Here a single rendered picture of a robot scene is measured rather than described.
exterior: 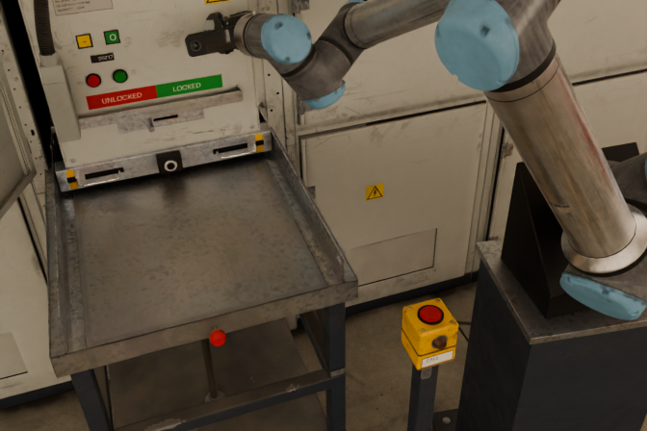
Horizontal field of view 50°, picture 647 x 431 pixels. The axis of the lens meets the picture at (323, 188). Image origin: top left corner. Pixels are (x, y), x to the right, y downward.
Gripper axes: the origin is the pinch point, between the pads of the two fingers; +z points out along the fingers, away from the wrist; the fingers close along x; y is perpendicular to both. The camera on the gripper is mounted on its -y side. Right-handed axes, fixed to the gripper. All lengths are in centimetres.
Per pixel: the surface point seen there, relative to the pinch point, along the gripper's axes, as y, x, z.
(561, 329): 35, -67, -69
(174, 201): -16.5, -38.1, 3.0
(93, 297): -44, -44, -17
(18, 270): -53, -58, 45
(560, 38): 110, -28, -9
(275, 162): 12.5, -37.7, 2.9
